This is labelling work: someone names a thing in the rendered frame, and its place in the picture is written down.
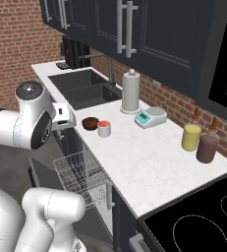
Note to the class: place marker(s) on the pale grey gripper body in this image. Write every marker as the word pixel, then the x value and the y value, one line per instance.
pixel 71 118

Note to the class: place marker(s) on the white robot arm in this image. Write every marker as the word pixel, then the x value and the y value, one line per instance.
pixel 7 131

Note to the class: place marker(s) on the brown bowl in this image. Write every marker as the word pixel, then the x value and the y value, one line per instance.
pixel 90 123

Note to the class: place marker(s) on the dark under-sink cupboard door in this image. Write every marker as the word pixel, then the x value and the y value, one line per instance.
pixel 73 141

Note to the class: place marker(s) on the white cup red inside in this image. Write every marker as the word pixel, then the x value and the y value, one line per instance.
pixel 104 130

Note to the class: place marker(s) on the dark dishwasher door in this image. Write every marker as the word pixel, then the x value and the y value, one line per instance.
pixel 46 175

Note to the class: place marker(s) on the dark base cupboard door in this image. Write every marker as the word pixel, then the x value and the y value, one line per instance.
pixel 123 223

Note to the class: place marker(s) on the dark double sink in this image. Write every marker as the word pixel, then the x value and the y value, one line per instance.
pixel 85 88

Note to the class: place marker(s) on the grey sink tap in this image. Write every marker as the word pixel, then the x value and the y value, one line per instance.
pixel 110 70

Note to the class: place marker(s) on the white paper towel holder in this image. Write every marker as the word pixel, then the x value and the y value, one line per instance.
pixel 130 92

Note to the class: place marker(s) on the black coffee machine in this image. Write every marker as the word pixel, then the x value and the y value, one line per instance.
pixel 75 52

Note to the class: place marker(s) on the white teal kitchen scale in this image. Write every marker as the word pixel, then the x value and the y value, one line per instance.
pixel 152 118

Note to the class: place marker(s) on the yellow bottle brown top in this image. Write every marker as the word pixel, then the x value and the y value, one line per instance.
pixel 191 138

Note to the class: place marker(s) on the maroon bottle brown top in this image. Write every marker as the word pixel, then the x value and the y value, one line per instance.
pixel 207 149

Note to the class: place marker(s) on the black glass hob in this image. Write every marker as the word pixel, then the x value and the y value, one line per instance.
pixel 200 216

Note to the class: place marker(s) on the black microwave oven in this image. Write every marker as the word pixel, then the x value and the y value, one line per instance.
pixel 224 52

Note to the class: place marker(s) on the white wall socket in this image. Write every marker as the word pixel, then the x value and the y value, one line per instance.
pixel 156 82

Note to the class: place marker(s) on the dark wall cupboard door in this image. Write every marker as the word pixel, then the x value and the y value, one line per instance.
pixel 55 13
pixel 170 36
pixel 80 16
pixel 42 10
pixel 105 23

